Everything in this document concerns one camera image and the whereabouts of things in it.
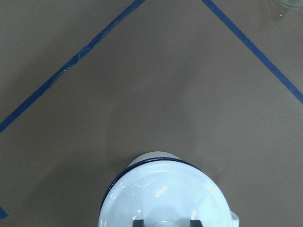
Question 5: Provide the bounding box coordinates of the white enamel lid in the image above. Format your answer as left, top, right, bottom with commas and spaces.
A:
98, 157, 232, 227

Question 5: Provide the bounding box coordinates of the clear glass funnel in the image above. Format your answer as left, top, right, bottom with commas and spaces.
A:
276, 0, 303, 9

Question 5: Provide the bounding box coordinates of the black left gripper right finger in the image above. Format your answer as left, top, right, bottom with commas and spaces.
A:
190, 220, 203, 227

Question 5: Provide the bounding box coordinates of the white enamel mug blue rim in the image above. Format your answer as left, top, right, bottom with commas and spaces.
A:
98, 151, 239, 227

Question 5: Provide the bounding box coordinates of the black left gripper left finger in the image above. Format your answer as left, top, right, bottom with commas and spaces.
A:
132, 219, 144, 227

